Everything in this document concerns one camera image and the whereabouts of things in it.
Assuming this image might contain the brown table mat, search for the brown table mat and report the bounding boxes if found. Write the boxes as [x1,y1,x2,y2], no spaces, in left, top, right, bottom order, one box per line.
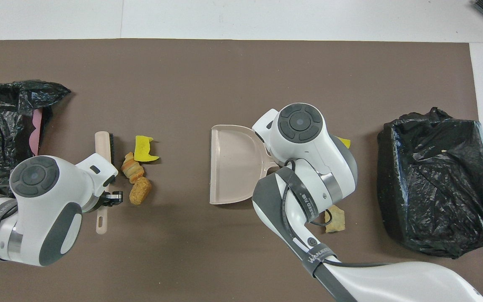
[0,39,483,302]

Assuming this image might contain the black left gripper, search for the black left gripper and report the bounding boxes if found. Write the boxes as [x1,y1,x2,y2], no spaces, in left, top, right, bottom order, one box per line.
[106,191,124,208]

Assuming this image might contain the black bagged bin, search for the black bagged bin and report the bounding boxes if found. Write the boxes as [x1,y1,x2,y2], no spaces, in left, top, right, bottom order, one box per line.
[377,107,483,259]

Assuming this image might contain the beige hand brush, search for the beige hand brush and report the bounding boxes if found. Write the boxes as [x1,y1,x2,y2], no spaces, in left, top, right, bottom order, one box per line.
[95,131,114,234]

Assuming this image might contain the notched yellow sponge piece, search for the notched yellow sponge piece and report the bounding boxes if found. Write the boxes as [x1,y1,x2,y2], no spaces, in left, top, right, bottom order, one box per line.
[135,135,160,163]

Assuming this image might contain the pale dumpling toy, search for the pale dumpling toy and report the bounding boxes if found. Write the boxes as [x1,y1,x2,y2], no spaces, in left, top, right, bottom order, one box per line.
[325,205,346,233]

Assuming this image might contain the striped croissant toy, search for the striped croissant toy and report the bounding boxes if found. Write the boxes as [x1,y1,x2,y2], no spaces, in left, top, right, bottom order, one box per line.
[121,152,145,184]

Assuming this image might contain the brown bread roll toy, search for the brown bread roll toy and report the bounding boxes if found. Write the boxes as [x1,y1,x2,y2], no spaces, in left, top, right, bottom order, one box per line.
[129,177,152,206]

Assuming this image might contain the beige plastic dustpan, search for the beige plastic dustpan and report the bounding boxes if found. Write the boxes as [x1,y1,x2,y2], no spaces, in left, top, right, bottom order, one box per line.
[209,125,282,205]

